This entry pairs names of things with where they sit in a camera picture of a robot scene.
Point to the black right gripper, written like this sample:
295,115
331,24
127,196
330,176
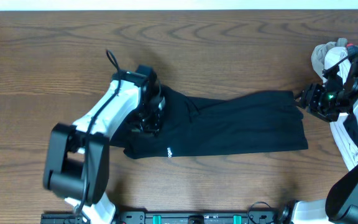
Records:
311,94

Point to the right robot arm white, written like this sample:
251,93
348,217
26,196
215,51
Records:
341,204

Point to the black t-shirt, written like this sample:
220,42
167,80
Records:
266,121

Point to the white crumpled garment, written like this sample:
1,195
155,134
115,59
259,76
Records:
323,57

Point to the grey garment with red trim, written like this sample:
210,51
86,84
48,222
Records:
349,48

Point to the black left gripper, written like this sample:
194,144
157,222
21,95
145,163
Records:
150,121

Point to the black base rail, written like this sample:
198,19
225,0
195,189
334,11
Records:
259,212

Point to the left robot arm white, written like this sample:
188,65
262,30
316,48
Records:
77,161

